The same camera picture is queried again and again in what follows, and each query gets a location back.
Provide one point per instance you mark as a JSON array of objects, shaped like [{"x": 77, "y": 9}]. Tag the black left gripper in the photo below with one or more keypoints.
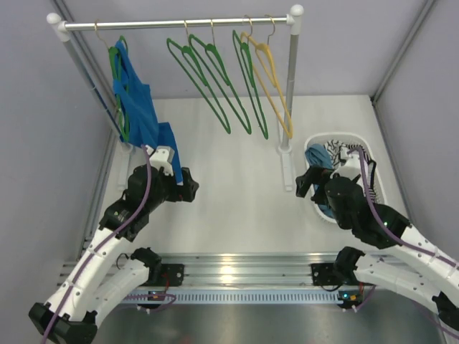
[{"x": 187, "y": 185}]

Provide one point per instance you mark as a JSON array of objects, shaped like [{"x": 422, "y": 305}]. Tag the yellow hanger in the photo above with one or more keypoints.
[{"x": 265, "y": 57}]

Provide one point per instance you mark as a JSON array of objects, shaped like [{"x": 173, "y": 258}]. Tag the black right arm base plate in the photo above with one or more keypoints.
[{"x": 323, "y": 275}]

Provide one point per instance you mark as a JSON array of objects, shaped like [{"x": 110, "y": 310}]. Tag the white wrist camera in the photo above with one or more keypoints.
[
  {"x": 349, "y": 165},
  {"x": 162, "y": 158}
]

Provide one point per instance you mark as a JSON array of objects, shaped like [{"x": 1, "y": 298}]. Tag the white plastic laundry basket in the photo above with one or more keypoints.
[{"x": 349, "y": 138}]

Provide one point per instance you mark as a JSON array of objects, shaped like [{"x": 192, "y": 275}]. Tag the aluminium mounting rail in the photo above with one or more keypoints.
[{"x": 244, "y": 280}]

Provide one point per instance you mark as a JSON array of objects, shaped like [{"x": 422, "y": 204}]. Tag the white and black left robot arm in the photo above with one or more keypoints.
[{"x": 75, "y": 311}]

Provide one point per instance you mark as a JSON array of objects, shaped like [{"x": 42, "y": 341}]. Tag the black and white striped garment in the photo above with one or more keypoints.
[{"x": 337, "y": 150}]

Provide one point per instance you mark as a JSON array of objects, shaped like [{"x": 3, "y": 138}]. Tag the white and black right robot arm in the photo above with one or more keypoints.
[{"x": 433, "y": 281}]

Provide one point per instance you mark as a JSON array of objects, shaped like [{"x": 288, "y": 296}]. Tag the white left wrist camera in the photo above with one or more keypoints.
[{"x": 162, "y": 158}]

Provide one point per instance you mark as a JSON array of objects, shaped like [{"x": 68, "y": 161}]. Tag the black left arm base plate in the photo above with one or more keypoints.
[{"x": 171, "y": 275}]

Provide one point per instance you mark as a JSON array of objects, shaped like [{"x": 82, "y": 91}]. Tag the green hanger with blue top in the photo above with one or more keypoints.
[{"x": 116, "y": 67}]

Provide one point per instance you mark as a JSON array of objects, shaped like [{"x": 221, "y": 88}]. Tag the bright blue tank top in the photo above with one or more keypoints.
[{"x": 145, "y": 129}]

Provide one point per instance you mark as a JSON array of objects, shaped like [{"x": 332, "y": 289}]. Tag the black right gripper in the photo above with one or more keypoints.
[{"x": 313, "y": 175}]

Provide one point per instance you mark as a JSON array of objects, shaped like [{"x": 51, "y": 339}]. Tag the teal blue tank top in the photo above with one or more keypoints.
[{"x": 317, "y": 155}]

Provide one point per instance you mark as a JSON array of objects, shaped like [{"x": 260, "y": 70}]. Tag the silver and white clothes rack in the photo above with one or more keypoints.
[{"x": 293, "y": 19}]

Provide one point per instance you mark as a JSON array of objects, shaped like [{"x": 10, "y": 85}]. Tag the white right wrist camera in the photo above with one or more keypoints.
[{"x": 349, "y": 165}]

